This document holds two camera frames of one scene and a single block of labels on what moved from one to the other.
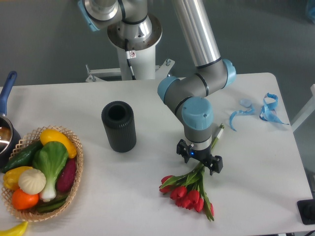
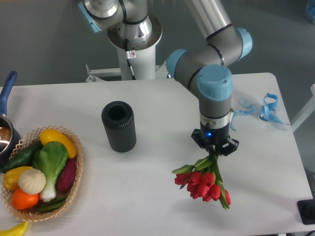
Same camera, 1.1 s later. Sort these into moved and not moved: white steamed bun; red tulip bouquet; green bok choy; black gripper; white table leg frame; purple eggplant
Moved: red tulip bouquet; black gripper
Not moved: white table leg frame; green bok choy; purple eggplant; white steamed bun
